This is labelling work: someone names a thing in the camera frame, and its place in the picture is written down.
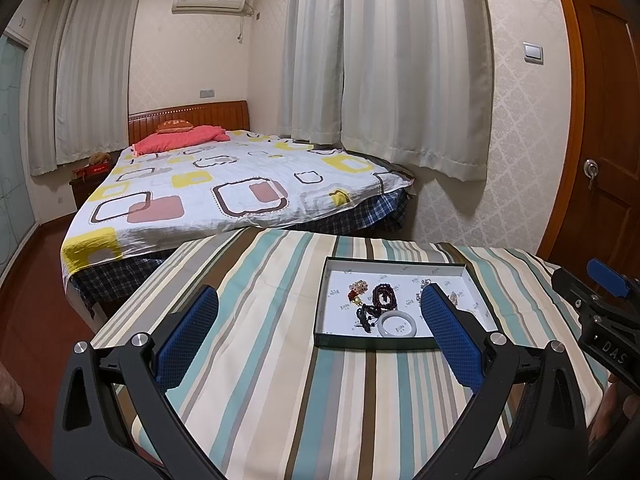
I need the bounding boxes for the silver crystal brooch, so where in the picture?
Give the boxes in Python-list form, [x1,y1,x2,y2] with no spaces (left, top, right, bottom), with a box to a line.
[448,292,459,307]

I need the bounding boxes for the white jade bangle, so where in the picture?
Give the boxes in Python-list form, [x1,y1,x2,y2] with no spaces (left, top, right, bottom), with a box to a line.
[376,310,418,338]

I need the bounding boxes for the dark red bead bracelet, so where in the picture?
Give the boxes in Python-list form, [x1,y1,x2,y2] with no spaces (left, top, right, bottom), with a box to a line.
[371,283,399,313]

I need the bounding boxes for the black cord bracelet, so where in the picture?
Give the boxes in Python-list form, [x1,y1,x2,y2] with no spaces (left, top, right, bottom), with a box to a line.
[354,304,382,334]

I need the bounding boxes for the rhinestone pearl brooch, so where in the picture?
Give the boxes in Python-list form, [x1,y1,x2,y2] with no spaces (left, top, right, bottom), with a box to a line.
[347,280,369,307]

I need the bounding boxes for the right hand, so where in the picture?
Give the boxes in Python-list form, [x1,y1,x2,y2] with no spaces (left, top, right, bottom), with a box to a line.
[589,374,639,444]

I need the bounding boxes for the wooden door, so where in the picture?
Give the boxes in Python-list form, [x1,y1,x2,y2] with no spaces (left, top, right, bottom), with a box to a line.
[538,0,639,278]

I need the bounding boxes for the green shallow tray box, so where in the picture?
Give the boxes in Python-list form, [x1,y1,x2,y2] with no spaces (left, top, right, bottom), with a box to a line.
[314,257,499,351]

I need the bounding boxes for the plaid blue bed sheet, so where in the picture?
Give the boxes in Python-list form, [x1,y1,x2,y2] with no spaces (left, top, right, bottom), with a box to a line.
[69,190,414,319]

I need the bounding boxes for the silver door knob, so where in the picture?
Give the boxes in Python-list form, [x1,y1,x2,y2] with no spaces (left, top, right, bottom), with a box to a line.
[582,158,599,191]

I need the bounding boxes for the striped tablecloth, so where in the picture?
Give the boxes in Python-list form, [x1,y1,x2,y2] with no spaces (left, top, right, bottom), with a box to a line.
[89,228,616,480]

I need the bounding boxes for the patterned white bed quilt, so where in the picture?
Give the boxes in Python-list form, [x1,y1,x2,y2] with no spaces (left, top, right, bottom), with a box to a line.
[61,130,412,280]

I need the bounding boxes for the dark wooden nightstand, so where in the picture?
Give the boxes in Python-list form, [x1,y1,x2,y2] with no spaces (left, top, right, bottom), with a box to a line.
[70,162,114,209]

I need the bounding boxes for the pink red pillow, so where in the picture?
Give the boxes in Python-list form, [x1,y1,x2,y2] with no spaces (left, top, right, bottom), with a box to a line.
[132,125,230,157]

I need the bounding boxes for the orange embroidered cushion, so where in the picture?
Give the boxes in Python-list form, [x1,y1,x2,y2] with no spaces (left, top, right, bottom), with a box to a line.
[155,119,194,134]

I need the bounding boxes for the wooden headboard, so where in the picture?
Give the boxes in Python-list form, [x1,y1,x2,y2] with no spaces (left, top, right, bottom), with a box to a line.
[128,101,250,144]

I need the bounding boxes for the right grey curtain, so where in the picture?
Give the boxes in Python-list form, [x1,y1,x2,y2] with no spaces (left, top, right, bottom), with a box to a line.
[279,0,494,182]

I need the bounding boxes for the grey curtain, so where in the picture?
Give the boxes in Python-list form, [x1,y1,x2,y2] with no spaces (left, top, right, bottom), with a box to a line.
[26,0,139,177]
[279,0,494,182]

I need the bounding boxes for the left grey curtain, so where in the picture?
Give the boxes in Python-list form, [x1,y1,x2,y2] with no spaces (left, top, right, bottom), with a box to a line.
[26,0,139,177]

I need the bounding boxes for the wall light switch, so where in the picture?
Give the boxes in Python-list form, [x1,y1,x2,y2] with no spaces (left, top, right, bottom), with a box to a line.
[523,42,544,65]

